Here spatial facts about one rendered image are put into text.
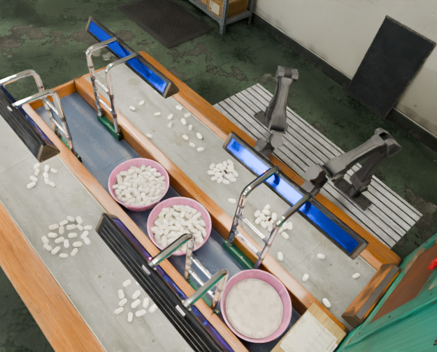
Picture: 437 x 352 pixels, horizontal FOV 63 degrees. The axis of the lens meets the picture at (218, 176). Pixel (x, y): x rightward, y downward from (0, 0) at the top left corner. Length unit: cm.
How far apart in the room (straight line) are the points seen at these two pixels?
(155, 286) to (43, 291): 54
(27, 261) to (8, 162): 53
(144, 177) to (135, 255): 66
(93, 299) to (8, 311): 97
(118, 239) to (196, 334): 35
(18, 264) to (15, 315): 81
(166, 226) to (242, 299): 43
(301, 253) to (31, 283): 104
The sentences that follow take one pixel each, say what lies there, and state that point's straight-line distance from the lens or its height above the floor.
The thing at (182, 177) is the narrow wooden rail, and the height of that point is 76.
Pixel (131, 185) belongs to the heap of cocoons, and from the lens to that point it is 166.
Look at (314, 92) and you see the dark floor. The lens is 351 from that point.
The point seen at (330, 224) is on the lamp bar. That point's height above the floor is 109.
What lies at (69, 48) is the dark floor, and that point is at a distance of 378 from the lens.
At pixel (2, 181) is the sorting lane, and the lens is 180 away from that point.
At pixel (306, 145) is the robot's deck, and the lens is 202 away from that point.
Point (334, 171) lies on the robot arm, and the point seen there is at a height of 100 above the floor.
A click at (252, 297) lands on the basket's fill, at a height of 73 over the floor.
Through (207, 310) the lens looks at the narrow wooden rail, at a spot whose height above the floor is 76.
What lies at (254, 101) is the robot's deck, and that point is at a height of 67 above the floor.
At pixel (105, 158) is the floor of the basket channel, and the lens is 184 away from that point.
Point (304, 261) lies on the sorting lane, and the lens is 155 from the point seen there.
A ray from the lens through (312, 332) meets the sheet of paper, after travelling 142.
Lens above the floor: 208
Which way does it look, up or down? 53 degrees down
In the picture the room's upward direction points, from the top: 10 degrees clockwise
